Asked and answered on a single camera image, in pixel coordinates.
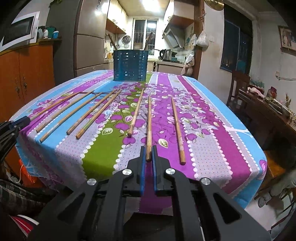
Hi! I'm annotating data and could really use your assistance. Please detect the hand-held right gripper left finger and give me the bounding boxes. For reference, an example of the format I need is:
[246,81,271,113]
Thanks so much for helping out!
[29,146,147,241]

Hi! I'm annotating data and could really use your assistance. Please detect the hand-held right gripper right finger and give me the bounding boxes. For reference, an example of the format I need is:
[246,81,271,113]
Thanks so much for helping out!
[151,146,271,241]

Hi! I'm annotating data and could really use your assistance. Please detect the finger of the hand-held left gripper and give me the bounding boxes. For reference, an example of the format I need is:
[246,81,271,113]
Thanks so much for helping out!
[0,129,20,163]
[0,116,31,132]

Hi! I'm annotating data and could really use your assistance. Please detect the long bamboo chopstick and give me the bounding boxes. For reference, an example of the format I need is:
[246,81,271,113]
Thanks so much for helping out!
[146,95,152,162]

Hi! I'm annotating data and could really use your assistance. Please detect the group of wooden chopsticks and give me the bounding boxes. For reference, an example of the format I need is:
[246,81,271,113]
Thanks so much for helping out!
[30,88,186,165]

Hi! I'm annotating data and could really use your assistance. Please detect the blue perforated utensil holder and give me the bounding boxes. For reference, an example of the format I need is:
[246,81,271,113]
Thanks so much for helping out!
[113,49,149,82]

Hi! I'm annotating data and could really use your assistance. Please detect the orange wooden cabinet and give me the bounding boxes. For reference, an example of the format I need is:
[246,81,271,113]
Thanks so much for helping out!
[0,39,63,122]

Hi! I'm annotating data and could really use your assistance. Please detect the plaid cloth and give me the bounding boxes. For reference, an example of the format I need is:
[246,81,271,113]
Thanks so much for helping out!
[0,178,47,216]

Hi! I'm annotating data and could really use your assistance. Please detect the floral striped tablecloth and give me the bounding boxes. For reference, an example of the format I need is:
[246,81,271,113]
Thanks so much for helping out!
[9,70,268,214]

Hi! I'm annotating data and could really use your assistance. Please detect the white microwave oven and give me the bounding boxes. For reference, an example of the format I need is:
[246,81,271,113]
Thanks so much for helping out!
[0,10,41,50]

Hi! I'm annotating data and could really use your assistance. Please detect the kitchen counter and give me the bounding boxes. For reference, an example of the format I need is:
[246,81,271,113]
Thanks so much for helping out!
[148,59,186,75]

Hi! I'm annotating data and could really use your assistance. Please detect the silver refrigerator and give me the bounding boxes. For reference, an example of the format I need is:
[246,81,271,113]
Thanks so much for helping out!
[46,0,112,78]

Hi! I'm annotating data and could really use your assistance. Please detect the beige hanging bag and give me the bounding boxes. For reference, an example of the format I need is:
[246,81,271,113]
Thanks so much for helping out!
[181,53,196,76]

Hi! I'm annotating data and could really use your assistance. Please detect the orange stool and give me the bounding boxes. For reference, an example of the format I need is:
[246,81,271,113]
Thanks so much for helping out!
[261,151,287,186]

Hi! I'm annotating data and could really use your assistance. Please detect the dark wooden stick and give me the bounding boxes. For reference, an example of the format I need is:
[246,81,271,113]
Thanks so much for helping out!
[106,34,118,50]
[144,32,153,50]

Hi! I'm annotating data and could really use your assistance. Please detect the dark wooden chair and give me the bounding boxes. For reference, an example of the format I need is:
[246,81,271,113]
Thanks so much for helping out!
[226,71,251,108]

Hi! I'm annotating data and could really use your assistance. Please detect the steel electric kettle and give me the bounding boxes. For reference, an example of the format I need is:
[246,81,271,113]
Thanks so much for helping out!
[159,49,173,61]

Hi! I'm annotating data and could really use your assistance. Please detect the dark wooden side table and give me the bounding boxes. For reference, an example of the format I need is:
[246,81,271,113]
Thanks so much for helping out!
[237,89,296,151]

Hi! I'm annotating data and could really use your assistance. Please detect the pink cloth bundle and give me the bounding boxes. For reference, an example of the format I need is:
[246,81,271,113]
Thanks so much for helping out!
[247,86,264,96]

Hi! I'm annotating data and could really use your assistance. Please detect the steel range hood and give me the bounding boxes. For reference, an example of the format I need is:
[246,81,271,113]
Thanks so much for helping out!
[162,25,185,49]

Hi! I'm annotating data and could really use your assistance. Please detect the red jar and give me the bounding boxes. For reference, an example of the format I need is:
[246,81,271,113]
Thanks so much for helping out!
[267,86,279,98]

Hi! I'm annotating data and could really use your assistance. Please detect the barred kitchen window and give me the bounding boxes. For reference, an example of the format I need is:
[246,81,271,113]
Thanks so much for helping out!
[134,19,158,50]

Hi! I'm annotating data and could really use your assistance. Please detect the hanging clear plastic bag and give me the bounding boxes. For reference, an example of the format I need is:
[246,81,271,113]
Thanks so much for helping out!
[196,23,210,48]

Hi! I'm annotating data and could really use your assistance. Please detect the dark room window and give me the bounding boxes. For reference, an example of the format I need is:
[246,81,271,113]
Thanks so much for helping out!
[220,5,253,72]

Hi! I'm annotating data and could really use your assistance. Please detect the kitchen ceiling light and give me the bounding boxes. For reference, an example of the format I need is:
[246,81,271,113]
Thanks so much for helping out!
[139,0,170,11]

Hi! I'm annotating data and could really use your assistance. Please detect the kitchen wall cabinet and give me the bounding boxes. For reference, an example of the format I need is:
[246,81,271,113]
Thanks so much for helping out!
[106,0,129,35]

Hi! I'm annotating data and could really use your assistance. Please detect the round gold wall ornament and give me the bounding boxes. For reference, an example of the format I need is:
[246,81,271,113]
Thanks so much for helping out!
[205,0,224,11]

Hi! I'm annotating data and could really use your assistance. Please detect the framed wall picture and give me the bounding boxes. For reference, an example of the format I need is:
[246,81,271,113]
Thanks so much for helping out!
[278,25,296,52]

